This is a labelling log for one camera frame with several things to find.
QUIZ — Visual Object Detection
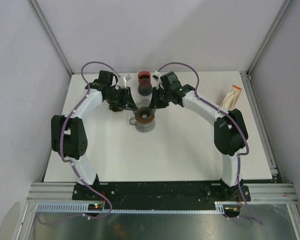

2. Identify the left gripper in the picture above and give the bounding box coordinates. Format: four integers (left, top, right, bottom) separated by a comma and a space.
105, 86, 138, 112

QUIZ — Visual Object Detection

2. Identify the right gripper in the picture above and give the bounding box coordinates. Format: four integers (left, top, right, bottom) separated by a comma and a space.
149, 87, 172, 111

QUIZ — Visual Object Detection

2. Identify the clear ribbed glass dripper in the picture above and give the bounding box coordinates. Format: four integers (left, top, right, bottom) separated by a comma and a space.
135, 99, 151, 109

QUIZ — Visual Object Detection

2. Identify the brown dripper ring holder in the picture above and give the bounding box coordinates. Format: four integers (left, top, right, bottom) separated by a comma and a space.
134, 106, 155, 124

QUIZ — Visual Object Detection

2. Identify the clear glass server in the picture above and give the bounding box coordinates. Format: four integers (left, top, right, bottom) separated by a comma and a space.
129, 117, 156, 133

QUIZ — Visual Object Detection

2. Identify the orange coffee filter box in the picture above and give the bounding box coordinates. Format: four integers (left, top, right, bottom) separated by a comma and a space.
220, 85, 242, 110

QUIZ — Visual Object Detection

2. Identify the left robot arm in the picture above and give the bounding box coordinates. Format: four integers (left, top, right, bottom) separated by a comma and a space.
51, 70, 137, 200

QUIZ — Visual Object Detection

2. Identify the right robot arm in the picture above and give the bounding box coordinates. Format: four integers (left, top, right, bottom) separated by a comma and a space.
149, 71, 250, 201

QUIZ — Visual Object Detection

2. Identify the dark olive dripper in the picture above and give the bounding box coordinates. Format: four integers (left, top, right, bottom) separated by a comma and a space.
108, 102, 123, 113

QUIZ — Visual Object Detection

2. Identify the red and grey carafe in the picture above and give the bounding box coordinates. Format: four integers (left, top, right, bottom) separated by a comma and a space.
137, 71, 153, 96

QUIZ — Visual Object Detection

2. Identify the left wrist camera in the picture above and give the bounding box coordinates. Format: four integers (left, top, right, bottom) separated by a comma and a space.
118, 74, 131, 88

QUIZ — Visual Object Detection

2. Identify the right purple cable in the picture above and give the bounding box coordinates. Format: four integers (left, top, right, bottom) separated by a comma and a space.
156, 61, 264, 225

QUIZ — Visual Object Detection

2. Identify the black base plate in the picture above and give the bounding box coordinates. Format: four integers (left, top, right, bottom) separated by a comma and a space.
72, 180, 251, 209

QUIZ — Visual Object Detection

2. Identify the aluminium frame rail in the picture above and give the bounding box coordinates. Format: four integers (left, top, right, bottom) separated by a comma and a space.
27, 181, 299, 204

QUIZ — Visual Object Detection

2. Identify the grey cable duct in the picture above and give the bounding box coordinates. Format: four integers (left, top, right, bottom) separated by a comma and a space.
35, 202, 239, 214

